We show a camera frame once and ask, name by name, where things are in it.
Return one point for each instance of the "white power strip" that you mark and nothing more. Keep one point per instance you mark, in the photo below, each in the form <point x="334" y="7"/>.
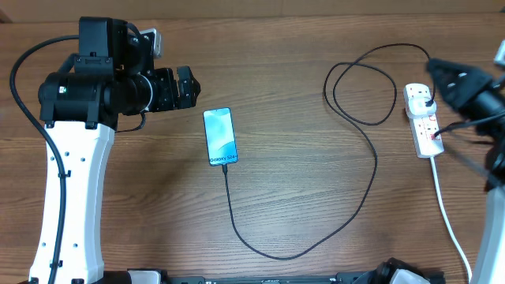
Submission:
<point x="423" y="130"/>

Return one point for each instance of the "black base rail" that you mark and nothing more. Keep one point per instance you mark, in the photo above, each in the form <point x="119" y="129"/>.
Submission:
<point x="389" y="271"/>

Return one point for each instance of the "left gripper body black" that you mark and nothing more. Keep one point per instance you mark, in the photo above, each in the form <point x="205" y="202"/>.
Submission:
<point x="164" y="96"/>

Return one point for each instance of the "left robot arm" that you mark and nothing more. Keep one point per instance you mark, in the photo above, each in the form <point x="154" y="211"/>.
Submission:
<point x="112" y="74"/>

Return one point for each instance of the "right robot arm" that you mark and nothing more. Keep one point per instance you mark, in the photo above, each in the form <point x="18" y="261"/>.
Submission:
<point x="477" y="97"/>

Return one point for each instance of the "white charger plug adapter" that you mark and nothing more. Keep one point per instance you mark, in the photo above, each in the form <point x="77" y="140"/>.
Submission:
<point x="418" y="108"/>

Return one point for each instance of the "Samsung Galaxy smartphone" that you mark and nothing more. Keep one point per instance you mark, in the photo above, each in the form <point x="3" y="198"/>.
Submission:
<point x="220" y="138"/>

